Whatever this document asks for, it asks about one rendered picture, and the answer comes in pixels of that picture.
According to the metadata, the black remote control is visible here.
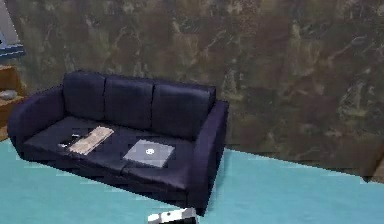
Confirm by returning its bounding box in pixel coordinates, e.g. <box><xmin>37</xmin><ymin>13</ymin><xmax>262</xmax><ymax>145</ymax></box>
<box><xmin>57</xmin><ymin>133</ymin><xmax>82</xmax><ymax>150</ymax></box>

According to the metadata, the grey bowl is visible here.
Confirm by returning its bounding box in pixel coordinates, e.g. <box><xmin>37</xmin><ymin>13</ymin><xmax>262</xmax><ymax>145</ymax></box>
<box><xmin>0</xmin><ymin>89</ymin><xmax>18</xmax><ymax>101</ymax></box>

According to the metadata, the dark blue sofa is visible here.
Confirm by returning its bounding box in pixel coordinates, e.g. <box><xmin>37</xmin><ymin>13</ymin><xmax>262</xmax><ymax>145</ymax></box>
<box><xmin>7</xmin><ymin>69</ymin><xmax>230</xmax><ymax>217</ymax></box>

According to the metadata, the grey closed laptop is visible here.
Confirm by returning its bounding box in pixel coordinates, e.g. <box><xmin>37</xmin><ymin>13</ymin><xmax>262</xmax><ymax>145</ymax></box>
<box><xmin>122</xmin><ymin>138</ymin><xmax>176</xmax><ymax>169</ymax></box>

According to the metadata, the beige newspaper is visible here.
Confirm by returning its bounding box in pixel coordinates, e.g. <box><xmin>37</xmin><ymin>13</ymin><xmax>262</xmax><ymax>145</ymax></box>
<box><xmin>68</xmin><ymin>125</ymin><xmax>115</xmax><ymax>156</ymax></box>

